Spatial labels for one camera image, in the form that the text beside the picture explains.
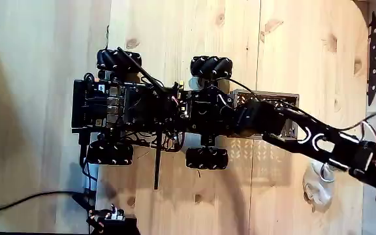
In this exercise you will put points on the black mobile robot chassis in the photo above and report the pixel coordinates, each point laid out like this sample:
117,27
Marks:
90,104

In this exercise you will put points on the black antenna rod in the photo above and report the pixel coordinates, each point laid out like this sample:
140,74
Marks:
139,68
157,163

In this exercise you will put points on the black mecanum wheel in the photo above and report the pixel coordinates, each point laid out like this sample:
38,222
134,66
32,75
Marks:
207,158
211,67
119,60
109,153

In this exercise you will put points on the black leader arm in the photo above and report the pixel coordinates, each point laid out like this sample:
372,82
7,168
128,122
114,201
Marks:
113,223

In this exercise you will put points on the pale white sock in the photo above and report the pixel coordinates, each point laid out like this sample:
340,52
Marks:
317,189

